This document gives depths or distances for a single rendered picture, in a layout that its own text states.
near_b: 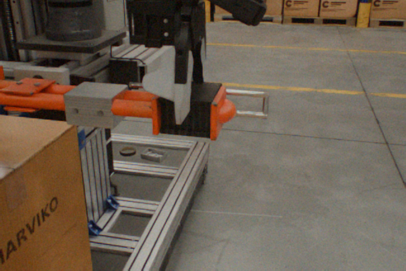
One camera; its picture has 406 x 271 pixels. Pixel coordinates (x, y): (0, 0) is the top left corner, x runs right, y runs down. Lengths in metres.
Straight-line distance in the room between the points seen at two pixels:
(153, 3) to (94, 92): 0.15
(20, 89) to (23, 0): 0.77
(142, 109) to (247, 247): 1.53
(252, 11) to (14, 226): 0.51
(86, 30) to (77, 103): 0.62
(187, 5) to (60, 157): 0.45
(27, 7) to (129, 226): 0.93
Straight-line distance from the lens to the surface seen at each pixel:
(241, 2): 0.50
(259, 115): 0.58
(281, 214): 2.25
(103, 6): 1.62
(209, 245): 2.02
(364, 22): 7.70
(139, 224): 1.81
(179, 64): 0.49
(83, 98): 0.58
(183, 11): 0.50
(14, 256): 0.79
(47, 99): 0.61
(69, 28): 1.18
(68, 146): 0.87
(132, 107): 0.56
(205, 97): 0.53
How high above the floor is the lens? 1.27
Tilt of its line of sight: 22 degrees down
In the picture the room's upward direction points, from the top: straight up
